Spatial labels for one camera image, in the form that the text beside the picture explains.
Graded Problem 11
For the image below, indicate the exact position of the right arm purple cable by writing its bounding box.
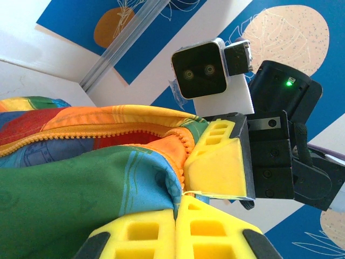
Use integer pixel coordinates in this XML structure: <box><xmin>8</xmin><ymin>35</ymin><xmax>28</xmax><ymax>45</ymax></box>
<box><xmin>307</xmin><ymin>142</ymin><xmax>345</xmax><ymax>160</ymax></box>

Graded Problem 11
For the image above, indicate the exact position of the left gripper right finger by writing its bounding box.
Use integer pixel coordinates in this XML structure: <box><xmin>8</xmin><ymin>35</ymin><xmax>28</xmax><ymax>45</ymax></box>
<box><xmin>175</xmin><ymin>196</ymin><xmax>282</xmax><ymax>259</ymax></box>

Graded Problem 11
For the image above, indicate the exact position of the blue wall panel beige circle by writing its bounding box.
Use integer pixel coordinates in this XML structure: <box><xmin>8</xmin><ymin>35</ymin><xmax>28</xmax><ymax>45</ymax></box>
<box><xmin>150</xmin><ymin>0</ymin><xmax>345</xmax><ymax>142</ymax></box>

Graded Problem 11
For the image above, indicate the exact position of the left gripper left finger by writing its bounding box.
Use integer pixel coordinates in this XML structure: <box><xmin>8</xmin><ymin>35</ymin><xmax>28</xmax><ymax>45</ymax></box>
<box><xmin>72</xmin><ymin>209</ymin><xmax>177</xmax><ymax>259</ymax></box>

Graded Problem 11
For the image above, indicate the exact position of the blue leaf print wall panel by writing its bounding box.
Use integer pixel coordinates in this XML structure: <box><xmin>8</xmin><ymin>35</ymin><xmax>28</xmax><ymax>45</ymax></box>
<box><xmin>264</xmin><ymin>203</ymin><xmax>345</xmax><ymax>259</ymax></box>

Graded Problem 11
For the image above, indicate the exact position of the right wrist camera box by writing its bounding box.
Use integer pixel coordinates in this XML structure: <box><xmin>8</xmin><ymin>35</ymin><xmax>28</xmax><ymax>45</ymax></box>
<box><xmin>171</xmin><ymin>37</ymin><xmax>256</xmax><ymax>116</ymax></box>

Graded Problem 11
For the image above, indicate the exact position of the aluminium corner post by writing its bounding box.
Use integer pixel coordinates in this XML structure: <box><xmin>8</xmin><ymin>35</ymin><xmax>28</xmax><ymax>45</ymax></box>
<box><xmin>79</xmin><ymin>0</ymin><xmax>173</xmax><ymax>94</ymax></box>

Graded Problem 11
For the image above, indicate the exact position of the blue wall panel orange circle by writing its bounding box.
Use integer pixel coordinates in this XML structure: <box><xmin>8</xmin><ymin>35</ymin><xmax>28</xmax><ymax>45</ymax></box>
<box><xmin>36</xmin><ymin>0</ymin><xmax>208</xmax><ymax>85</ymax></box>

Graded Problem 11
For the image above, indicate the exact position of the rainbow striped jacket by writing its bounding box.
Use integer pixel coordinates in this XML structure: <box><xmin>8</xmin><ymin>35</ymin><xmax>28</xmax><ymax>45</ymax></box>
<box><xmin>0</xmin><ymin>96</ymin><xmax>210</xmax><ymax>259</ymax></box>

